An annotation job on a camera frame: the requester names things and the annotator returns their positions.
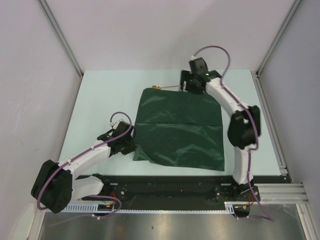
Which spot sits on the left white cable duct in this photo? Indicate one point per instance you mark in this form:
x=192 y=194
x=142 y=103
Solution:
x=88 y=208

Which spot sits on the gold spoon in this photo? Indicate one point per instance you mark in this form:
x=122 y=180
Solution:
x=165 y=87

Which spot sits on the aluminium frame post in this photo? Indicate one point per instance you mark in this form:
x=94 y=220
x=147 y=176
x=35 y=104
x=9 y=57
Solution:
x=55 y=26
x=280 y=33

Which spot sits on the left aluminium frame post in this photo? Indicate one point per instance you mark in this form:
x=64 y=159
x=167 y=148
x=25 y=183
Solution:
x=55 y=26

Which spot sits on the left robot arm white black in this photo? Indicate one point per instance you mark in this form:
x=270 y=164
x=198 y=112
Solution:
x=59 y=183

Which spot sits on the white cable duct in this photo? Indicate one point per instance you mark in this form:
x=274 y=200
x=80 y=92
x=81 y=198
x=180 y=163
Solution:
x=239 y=208
x=88 y=208

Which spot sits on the right aluminium frame post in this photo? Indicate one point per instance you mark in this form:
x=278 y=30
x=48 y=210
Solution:
x=280 y=33

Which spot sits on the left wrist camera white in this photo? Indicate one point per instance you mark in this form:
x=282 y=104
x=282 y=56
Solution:
x=115 y=124

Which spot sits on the right white cable duct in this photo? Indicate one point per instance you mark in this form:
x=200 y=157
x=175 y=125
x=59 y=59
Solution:
x=239 y=208

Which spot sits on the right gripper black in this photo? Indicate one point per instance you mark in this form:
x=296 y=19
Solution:
x=186 y=76

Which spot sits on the right aluminium rail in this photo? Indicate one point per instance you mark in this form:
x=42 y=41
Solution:
x=277 y=193

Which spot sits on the dark green cloth napkin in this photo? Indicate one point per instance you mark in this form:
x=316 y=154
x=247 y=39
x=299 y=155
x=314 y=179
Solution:
x=179 y=129

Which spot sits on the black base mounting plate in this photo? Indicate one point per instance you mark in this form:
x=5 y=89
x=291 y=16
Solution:
x=172 y=193

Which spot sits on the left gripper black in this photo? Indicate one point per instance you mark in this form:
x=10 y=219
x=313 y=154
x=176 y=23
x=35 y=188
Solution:
x=130 y=149

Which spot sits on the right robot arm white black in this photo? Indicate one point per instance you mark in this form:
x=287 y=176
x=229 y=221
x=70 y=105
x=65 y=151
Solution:
x=244 y=127

